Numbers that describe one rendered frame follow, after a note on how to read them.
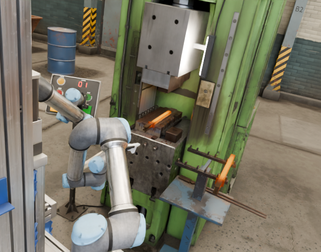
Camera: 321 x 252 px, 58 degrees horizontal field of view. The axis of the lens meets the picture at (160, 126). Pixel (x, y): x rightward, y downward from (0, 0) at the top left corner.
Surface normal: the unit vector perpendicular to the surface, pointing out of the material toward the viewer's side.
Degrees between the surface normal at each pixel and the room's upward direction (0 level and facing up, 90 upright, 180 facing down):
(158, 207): 90
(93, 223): 8
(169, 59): 90
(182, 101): 90
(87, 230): 7
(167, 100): 90
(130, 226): 37
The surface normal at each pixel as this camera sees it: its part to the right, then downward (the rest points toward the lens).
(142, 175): -0.41, 0.30
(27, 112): 0.81, 0.35
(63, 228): 0.16, -0.90
